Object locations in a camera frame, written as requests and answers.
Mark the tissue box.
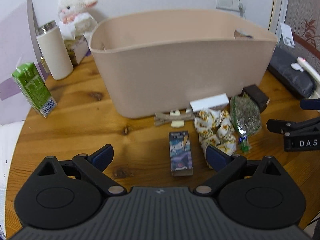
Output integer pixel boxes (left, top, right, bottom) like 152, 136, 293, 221
64, 36, 89, 66

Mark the cream thermos bottle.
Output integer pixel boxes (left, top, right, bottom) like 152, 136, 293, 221
36, 21, 74, 80

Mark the blue cartoon card box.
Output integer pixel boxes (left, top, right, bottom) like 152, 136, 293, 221
169, 131, 193, 177

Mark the white wall switch socket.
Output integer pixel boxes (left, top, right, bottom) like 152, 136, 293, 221
216, 0, 246, 12

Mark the yellow floral scrunchie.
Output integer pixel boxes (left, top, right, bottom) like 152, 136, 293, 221
194, 109, 236, 169

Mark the white plush sheep toy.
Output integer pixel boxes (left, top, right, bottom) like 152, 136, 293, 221
57, 0, 98, 41

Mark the white charger plug cable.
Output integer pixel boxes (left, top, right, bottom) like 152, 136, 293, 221
237, 2, 247, 20

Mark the small black box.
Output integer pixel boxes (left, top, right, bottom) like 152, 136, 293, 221
240, 85, 270, 113

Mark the white phone stand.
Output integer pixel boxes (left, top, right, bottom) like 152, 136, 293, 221
280, 23, 295, 48

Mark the white rectangular box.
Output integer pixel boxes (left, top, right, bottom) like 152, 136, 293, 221
190, 93, 229, 113

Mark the green drink carton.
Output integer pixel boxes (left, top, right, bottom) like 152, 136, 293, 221
12, 63, 57, 118

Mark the beige plastic storage bin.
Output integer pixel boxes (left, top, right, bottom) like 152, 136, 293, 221
89, 9, 278, 119

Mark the wooden hair clip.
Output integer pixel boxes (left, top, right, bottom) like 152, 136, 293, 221
154, 110, 195, 128

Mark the lilac headboard panel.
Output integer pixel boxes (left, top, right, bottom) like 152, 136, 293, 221
0, 0, 48, 125

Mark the dark grey fabric pouch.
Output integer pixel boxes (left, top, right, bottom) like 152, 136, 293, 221
267, 47, 316, 100

